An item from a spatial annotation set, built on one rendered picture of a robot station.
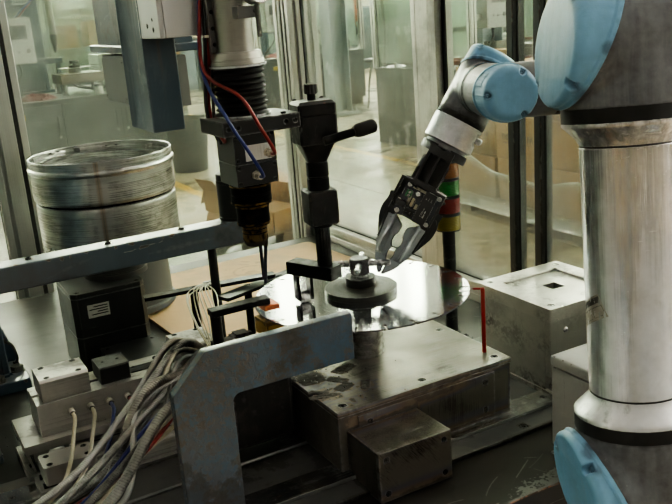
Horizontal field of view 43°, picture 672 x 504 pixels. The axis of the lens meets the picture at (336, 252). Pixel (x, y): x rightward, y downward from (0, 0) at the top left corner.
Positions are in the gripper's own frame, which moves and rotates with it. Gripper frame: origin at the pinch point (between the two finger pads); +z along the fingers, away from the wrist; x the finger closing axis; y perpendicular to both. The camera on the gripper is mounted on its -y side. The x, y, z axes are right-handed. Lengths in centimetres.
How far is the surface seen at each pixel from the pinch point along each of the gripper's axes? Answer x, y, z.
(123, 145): -69, -59, 12
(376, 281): 0.1, 0.0, 2.9
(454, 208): 5.3, -23.3, -11.6
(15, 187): -88, -60, 34
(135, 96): -44.4, 7.0, -5.7
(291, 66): -51, -99, -22
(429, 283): 7.4, -2.1, -0.5
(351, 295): -2.0, 5.4, 5.6
